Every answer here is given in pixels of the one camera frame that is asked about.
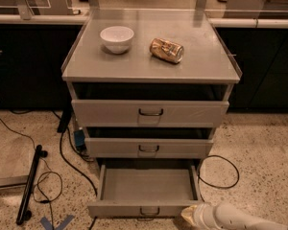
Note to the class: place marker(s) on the white ceramic bowl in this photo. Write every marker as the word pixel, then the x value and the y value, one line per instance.
pixel 117 39

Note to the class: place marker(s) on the grey top drawer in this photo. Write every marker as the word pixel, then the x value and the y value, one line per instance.
pixel 123 113

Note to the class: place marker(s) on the grey bottom drawer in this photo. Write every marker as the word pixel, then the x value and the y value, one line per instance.
pixel 145 189

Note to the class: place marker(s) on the crushed gold soda can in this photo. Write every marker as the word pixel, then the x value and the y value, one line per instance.
pixel 167 50

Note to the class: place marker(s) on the grey drawer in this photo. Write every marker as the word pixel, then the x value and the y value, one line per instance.
pixel 145 189
pixel 147 148
pixel 123 113

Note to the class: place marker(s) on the grey metal drawer cabinet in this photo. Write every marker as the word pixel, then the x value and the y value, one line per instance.
pixel 149 83

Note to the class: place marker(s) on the padded gripper body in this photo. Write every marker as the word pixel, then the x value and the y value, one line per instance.
pixel 204 213

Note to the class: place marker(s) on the grey middle drawer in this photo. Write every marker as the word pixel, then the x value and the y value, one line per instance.
pixel 147 148

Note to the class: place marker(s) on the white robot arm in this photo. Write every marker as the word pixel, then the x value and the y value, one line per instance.
pixel 225 216

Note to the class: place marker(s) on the black stand leg with wheels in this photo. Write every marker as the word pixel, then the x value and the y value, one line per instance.
pixel 23 209

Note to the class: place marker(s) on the blue power box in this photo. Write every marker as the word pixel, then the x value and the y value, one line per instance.
pixel 79 139

